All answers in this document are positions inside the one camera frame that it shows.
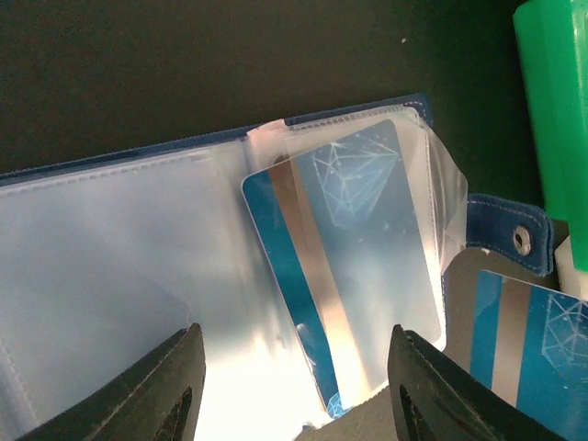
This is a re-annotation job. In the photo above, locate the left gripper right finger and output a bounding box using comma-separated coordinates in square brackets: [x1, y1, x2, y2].
[388, 325, 561, 440]

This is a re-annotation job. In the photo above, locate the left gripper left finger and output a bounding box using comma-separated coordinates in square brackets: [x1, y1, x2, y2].
[20, 323, 206, 440]

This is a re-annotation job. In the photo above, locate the single blue card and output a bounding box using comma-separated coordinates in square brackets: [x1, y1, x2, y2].
[242, 119, 444, 418]
[445, 249, 587, 440]

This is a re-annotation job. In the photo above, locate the blue card holder wallet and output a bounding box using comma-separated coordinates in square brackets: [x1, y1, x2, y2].
[1, 96, 553, 440]

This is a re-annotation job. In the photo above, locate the green bin with red cards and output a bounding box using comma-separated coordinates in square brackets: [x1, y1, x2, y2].
[513, 1, 587, 271]

